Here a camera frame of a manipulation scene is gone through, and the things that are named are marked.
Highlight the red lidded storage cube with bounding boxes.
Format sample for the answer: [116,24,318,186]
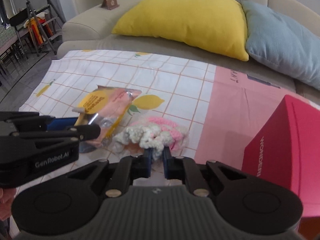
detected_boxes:
[241,95,319,217]

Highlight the black step ladder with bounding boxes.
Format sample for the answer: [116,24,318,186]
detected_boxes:
[25,0,65,55]

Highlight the white lemon grid tablecloth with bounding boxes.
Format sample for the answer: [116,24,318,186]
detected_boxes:
[21,50,216,161]

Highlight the pink paper mat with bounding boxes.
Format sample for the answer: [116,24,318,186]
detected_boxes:
[195,65,319,169]

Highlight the yellow cushion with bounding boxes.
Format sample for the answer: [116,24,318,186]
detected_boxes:
[112,0,249,62]

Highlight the beige fabric sofa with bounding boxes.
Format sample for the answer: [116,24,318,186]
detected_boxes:
[57,0,319,103]

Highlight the yellow labelled plastic packet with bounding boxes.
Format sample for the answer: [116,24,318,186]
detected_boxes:
[72,86,142,153]

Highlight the pink white knitted scrunchie pack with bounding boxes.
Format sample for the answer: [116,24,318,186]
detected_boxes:
[111,116,189,161]

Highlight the light blue cushion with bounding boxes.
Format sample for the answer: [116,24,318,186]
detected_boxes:
[241,0,319,89]

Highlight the small brown card stand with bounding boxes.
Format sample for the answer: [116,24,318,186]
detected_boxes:
[101,0,119,10]

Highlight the person's left hand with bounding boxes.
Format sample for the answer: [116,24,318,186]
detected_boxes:
[0,188,16,221]

